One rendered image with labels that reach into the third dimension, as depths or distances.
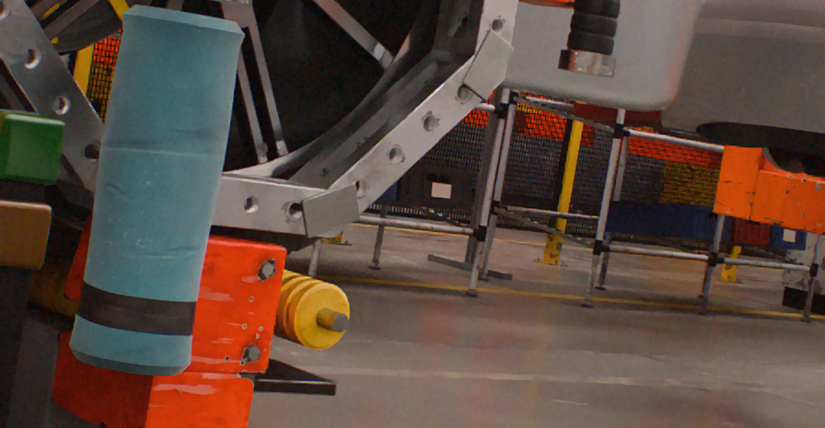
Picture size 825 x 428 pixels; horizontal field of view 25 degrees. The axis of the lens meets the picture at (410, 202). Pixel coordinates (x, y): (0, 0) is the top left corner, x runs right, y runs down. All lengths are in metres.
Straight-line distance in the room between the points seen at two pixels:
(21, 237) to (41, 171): 0.04
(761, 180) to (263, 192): 4.46
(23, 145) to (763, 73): 3.29
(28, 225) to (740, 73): 3.33
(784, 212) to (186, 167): 4.60
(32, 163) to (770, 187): 4.90
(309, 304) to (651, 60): 0.89
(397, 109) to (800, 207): 4.21
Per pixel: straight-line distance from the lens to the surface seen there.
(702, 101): 4.47
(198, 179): 1.34
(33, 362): 1.66
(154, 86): 1.33
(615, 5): 1.44
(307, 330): 1.58
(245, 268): 1.52
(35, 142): 1.10
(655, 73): 2.36
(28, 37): 1.41
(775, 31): 4.23
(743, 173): 5.97
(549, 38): 2.23
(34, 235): 1.10
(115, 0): 2.00
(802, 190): 5.81
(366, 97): 1.68
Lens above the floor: 0.70
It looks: 3 degrees down
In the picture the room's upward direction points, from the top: 10 degrees clockwise
